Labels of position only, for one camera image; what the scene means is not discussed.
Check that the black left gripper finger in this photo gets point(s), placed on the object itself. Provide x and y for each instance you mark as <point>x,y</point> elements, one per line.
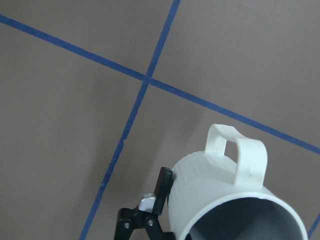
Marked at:
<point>146,214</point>

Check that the white ribbed mug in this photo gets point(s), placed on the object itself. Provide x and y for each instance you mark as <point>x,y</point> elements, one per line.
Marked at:
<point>219,193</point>

